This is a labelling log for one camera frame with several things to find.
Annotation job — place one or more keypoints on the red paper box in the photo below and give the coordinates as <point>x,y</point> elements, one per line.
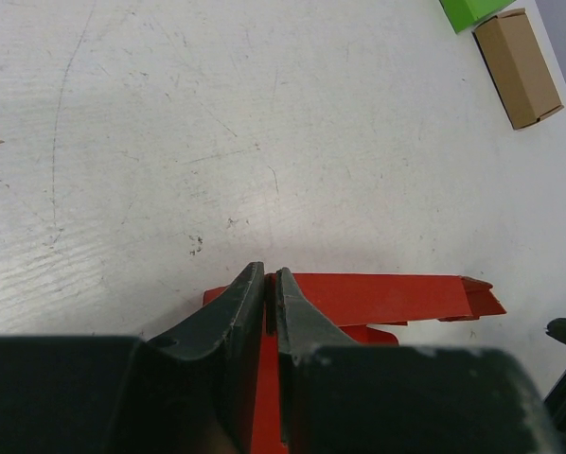
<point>354,302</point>

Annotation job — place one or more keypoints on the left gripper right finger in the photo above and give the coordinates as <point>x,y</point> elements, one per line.
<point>341,396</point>

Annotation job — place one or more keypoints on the green paper box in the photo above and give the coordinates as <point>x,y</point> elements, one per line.
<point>463,14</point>

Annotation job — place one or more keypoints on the small brown cardboard box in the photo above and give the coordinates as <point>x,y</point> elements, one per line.
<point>518,69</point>

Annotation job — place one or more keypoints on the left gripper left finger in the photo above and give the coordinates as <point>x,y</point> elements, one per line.
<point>191,389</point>

